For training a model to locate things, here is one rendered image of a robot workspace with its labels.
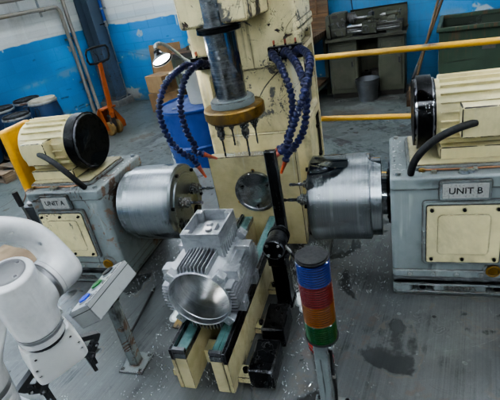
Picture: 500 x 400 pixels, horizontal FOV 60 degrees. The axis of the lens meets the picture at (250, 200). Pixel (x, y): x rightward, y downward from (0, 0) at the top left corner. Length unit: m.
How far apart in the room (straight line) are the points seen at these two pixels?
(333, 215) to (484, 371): 0.50
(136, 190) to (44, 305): 0.66
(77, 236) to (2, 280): 0.78
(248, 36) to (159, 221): 0.64
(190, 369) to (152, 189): 0.56
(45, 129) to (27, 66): 6.12
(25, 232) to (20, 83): 6.75
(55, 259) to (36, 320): 0.10
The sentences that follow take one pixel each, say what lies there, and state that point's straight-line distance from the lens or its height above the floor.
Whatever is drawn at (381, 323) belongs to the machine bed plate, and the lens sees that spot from 1.23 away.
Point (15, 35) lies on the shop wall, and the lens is 7.64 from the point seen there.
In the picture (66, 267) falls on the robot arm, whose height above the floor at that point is 1.26.
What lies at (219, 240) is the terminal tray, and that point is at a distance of 1.02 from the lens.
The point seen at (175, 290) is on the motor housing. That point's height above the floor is 1.02.
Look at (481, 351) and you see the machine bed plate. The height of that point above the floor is 0.80.
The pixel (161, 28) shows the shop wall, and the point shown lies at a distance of 7.76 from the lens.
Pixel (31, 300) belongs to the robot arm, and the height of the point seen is 1.26.
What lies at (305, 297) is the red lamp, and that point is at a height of 1.14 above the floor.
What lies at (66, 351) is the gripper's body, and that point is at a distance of 0.93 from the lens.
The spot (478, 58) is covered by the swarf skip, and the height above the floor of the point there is 0.51.
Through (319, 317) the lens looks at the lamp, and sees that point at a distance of 0.81.
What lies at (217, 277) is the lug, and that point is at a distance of 0.98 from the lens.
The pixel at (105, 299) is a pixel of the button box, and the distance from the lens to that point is 1.09.
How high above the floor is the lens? 1.66
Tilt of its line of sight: 27 degrees down
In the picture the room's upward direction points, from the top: 11 degrees counter-clockwise
